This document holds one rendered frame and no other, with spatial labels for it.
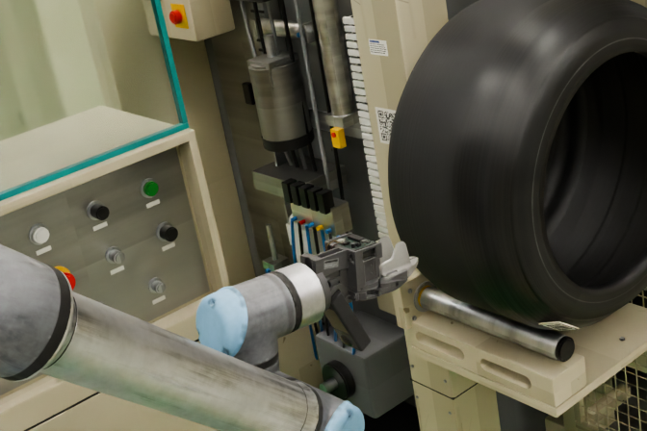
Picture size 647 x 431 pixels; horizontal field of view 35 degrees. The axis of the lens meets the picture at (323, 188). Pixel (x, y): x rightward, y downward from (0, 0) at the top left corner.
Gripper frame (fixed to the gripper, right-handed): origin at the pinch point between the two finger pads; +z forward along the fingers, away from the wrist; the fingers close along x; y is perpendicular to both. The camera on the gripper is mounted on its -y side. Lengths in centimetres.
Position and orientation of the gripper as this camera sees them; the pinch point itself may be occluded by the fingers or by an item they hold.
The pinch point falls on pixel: (410, 266)
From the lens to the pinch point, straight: 161.3
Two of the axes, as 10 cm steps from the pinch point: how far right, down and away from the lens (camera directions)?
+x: -6.2, -1.9, 7.6
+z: 7.8, -2.4, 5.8
